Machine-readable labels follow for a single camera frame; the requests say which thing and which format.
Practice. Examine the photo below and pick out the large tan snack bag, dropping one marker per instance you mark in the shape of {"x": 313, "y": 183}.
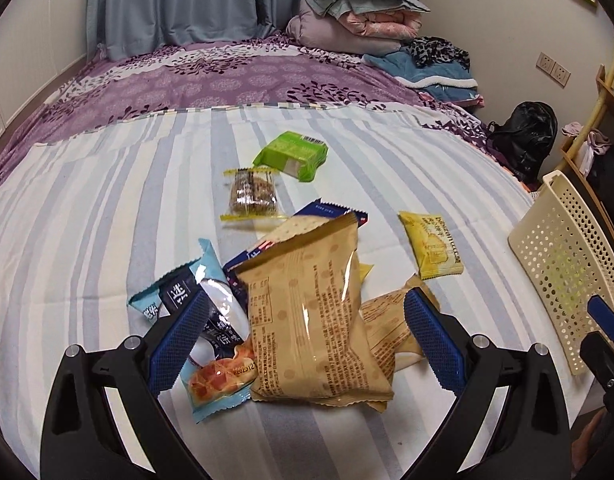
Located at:
{"x": 307, "y": 310}

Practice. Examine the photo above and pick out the pink cloth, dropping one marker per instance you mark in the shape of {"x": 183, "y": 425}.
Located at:
{"x": 587, "y": 137}

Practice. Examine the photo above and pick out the clear wrapped brown snack bar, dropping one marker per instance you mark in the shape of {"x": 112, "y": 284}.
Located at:
{"x": 252, "y": 192}

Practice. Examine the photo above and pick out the blue fleece blanket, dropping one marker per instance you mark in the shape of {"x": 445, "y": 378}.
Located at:
{"x": 427, "y": 80}

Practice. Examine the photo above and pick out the beige wall socket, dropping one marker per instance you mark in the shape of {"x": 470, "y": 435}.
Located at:
{"x": 545, "y": 62}
{"x": 562, "y": 74}

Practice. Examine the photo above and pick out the pale green folded cloth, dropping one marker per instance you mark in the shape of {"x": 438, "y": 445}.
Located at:
{"x": 332, "y": 2}

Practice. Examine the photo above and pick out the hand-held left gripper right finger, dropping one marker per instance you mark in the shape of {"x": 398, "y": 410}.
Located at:
{"x": 432, "y": 345}

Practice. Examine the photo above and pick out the leopard print cloth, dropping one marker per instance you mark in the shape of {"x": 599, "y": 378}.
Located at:
{"x": 437, "y": 50}

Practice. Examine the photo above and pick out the mauve folded quilt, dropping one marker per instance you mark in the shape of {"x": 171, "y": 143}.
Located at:
{"x": 322, "y": 30}

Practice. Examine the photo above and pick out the striped bed sheet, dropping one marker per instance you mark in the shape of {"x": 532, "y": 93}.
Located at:
{"x": 112, "y": 210}

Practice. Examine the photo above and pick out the small green snack packet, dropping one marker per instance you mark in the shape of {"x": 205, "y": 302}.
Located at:
{"x": 282, "y": 152}

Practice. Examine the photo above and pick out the light blue bread packet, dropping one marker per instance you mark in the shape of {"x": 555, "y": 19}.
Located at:
{"x": 217, "y": 380}

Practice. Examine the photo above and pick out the purple floral bed sheet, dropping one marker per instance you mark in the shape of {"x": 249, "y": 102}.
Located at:
{"x": 187, "y": 80}

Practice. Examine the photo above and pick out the small tan snack bag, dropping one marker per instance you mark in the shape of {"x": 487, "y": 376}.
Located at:
{"x": 382, "y": 325}

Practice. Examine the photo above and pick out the black backpack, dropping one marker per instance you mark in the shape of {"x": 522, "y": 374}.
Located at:
{"x": 527, "y": 135}

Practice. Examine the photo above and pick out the wooden shelf rack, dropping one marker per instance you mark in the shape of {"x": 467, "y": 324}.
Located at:
{"x": 607, "y": 90}

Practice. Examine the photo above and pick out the pink floral quilt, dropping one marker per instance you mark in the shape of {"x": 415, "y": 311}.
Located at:
{"x": 382, "y": 25}

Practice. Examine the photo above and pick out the dark blue snack packet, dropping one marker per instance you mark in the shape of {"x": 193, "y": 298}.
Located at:
{"x": 322, "y": 208}

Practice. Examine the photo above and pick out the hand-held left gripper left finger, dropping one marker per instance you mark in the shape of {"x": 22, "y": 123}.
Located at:
{"x": 179, "y": 345}

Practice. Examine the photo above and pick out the olive yellow snack packet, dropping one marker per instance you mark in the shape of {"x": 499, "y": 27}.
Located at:
{"x": 364, "y": 274}

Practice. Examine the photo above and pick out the cream perforated plastic basket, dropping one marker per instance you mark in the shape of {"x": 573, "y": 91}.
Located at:
{"x": 542, "y": 240}

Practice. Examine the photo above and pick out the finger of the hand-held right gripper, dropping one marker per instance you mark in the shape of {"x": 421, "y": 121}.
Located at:
{"x": 604, "y": 317}

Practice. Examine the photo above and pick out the person's right hand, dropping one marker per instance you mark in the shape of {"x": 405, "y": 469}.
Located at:
{"x": 587, "y": 440}

